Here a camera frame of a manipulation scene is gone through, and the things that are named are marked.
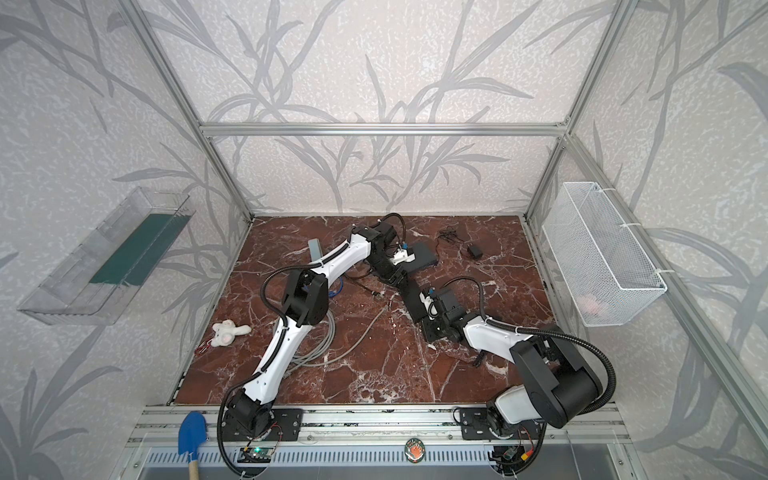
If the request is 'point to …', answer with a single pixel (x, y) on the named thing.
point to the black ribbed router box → (413, 301)
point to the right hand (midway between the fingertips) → (424, 316)
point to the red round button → (414, 450)
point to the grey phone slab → (315, 249)
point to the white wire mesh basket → (606, 274)
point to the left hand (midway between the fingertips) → (406, 278)
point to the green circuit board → (254, 455)
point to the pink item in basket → (589, 305)
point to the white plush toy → (226, 331)
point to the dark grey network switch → (425, 252)
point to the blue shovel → (192, 433)
